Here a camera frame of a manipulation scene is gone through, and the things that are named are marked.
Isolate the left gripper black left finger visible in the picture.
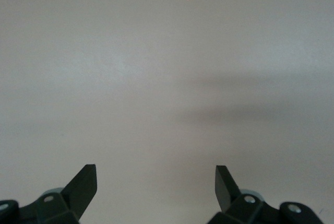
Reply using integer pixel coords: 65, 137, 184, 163
20, 164, 98, 224

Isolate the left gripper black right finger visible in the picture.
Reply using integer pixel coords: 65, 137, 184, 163
207, 165, 282, 224

